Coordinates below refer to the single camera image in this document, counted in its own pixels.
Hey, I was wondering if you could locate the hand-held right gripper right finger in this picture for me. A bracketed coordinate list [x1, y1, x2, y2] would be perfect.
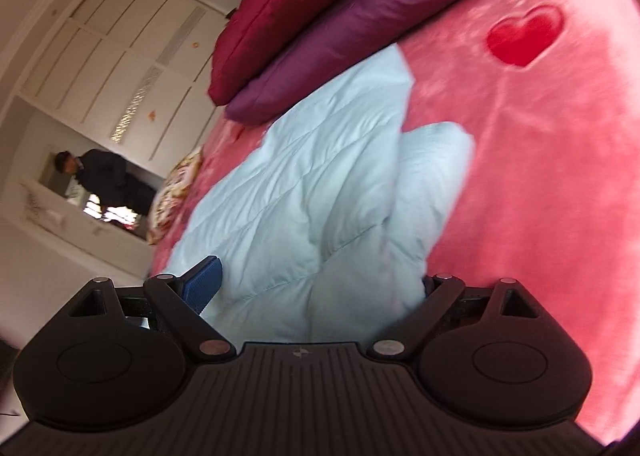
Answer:
[367, 273, 544, 362]

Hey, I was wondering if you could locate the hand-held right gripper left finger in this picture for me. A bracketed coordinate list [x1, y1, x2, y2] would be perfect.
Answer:
[67, 256, 238, 362]

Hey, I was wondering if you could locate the light blue down jacket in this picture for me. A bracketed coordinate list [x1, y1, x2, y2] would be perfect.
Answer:
[160, 43, 476, 344]

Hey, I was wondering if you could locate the floral patterned pillow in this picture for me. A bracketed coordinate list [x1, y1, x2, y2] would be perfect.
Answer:
[147, 146, 203, 244]

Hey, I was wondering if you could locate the pink heart-print bedspread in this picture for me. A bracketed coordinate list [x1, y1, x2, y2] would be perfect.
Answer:
[147, 0, 640, 447]

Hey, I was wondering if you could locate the white wardrobe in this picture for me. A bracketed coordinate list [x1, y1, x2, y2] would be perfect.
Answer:
[20, 0, 231, 171]

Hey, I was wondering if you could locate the maroon down jacket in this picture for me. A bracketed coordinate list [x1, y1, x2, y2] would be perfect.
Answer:
[207, 0, 436, 105]

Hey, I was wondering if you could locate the purple down jacket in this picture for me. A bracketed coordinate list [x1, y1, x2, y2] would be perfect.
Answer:
[225, 0, 543, 125]

